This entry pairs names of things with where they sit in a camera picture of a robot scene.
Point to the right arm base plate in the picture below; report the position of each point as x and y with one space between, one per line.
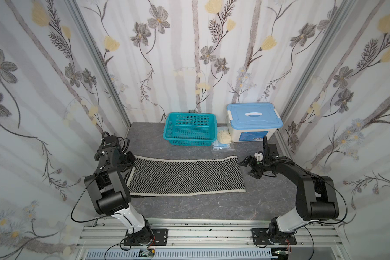
265 237

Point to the aluminium rail frame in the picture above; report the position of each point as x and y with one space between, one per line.
314 242

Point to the bag of blue masks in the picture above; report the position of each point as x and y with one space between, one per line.
217 146

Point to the black white knitted scarf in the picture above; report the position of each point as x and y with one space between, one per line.
152 177

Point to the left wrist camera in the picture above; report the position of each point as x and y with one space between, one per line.
111 140

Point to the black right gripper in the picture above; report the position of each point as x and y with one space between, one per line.
257 164

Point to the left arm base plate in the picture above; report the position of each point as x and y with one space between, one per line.
155 237

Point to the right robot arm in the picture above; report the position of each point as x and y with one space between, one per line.
315 201

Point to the teal plastic basket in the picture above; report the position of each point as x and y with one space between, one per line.
190 129

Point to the white box with blue lid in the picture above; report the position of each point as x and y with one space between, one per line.
252 121

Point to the white slotted cable duct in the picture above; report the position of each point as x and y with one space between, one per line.
182 254

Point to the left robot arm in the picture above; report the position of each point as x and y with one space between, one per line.
110 195

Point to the bag of white gloves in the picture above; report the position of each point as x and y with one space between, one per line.
223 135

